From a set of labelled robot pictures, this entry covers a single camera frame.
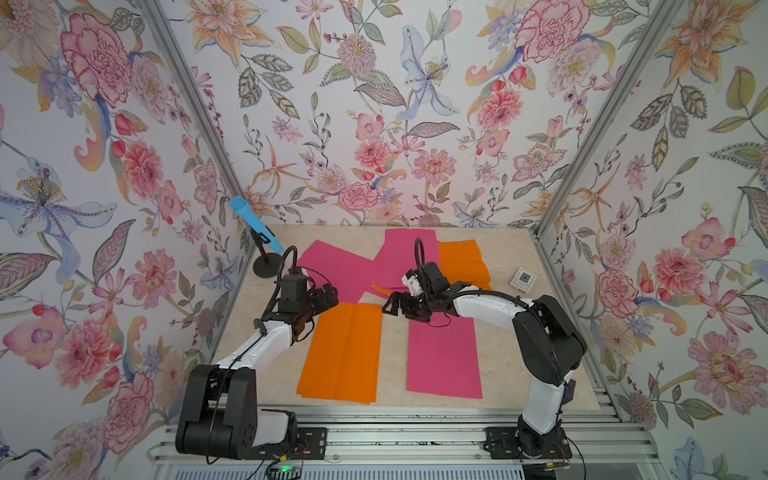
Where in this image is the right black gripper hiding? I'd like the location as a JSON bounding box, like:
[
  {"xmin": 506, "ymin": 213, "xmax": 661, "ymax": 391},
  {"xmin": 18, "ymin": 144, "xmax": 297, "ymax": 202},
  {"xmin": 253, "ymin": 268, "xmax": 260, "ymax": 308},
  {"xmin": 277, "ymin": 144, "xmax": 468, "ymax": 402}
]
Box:
[{"xmin": 382, "ymin": 291, "xmax": 438, "ymax": 320}]

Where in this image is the orange paper sheet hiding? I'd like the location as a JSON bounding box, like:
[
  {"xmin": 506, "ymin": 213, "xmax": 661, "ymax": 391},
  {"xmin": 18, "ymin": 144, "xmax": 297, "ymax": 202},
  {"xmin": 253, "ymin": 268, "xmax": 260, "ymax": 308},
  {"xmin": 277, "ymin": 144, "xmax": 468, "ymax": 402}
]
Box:
[
  {"xmin": 297, "ymin": 303, "xmax": 383, "ymax": 404},
  {"xmin": 366, "ymin": 240, "xmax": 491, "ymax": 297}
]

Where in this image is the pink paper sheet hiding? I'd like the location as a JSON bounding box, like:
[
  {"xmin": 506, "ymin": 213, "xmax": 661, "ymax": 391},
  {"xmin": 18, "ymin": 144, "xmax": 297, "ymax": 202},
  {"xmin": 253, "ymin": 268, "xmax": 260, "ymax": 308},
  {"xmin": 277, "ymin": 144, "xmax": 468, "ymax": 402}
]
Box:
[
  {"xmin": 371, "ymin": 229, "xmax": 440, "ymax": 291},
  {"xmin": 407, "ymin": 314, "xmax": 483, "ymax": 400}
]

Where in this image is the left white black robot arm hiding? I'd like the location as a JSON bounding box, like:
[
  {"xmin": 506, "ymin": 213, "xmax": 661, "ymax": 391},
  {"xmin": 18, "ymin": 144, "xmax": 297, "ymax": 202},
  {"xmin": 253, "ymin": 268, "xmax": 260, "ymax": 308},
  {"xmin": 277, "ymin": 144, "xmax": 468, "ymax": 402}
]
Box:
[{"xmin": 175, "ymin": 267, "xmax": 339, "ymax": 463}]

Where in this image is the pink paper far left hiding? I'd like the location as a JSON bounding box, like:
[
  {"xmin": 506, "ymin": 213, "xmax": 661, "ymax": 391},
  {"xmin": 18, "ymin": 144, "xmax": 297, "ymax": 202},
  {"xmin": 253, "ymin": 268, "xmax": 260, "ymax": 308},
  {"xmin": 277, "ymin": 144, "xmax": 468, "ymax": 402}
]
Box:
[{"xmin": 297, "ymin": 240, "xmax": 374, "ymax": 304}]

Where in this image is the blue microphone on stand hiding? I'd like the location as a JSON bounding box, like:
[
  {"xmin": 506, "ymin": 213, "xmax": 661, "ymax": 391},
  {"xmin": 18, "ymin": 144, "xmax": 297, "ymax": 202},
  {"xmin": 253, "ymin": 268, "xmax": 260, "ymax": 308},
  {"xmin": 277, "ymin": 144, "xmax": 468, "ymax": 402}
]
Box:
[{"xmin": 229, "ymin": 196, "xmax": 284, "ymax": 278}]

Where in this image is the white QR code card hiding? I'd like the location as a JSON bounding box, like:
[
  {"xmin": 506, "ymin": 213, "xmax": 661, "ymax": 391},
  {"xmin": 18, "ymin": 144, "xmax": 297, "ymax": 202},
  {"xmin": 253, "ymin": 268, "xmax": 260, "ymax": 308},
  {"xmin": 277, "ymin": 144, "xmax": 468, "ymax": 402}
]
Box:
[{"xmin": 510, "ymin": 267, "xmax": 537, "ymax": 293}]

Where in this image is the controller box green light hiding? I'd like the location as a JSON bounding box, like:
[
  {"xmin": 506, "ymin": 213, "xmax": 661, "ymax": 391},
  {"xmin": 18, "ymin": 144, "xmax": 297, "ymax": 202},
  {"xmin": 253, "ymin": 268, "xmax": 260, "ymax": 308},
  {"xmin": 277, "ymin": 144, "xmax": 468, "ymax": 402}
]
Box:
[{"xmin": 263, "ymin": 462, "xmax": 303, "ymax": 480}]

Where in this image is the purple cube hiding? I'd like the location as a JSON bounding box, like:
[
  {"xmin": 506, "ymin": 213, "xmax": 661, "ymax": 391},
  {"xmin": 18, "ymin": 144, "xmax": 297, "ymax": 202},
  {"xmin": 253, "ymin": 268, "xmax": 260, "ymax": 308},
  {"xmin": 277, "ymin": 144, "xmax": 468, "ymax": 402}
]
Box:
[{"xmin": 562, "ymin": 379, "xmax": 576, "ymax": 404}]

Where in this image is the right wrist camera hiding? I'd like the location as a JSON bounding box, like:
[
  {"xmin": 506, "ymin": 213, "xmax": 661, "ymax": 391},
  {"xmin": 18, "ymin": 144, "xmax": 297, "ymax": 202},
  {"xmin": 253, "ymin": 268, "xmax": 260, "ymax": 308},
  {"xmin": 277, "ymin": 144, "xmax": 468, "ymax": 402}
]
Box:
[{"xmin": 402, "ymin": 270, "xmax": 423, "ymax": 296}]

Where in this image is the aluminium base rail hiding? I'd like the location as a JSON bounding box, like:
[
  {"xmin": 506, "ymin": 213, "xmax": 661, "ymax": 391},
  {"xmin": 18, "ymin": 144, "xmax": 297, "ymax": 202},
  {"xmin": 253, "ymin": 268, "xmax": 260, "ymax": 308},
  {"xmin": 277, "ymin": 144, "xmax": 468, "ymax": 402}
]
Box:
[{"xmin": 146, "ymin": 404, "xmax": 667, "ymax": 480}]

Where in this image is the left aluminium corner post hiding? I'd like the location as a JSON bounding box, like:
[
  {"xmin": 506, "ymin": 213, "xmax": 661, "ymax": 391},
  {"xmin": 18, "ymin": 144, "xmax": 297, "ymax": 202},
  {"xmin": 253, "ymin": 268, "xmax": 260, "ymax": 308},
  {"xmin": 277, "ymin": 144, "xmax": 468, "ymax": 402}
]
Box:
[{"xmin": 131, "ymin": 0, "xmax": 259, "ymax": 232}]

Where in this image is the aluminium corner post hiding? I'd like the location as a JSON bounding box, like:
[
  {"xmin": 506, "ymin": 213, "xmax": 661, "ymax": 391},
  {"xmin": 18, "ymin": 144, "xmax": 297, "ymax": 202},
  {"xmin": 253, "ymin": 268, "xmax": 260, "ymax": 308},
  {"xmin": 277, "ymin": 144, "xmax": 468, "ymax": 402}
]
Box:
[
  {"xmin": 131, "ymin": 0, "xmax": 259, "ymax": 232},
  {"xmin": 533, "ymin": 0, "xmax": 685, "ymax": 238}
]

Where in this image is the right aluminium corner post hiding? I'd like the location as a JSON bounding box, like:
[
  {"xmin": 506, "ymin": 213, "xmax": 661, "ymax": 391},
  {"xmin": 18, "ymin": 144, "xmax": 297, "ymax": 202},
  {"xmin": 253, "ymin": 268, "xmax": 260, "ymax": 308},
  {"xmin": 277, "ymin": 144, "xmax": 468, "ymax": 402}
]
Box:
[{"xmin": 533, "ymin": 0, "xmax": 685, "ymax": 238}]

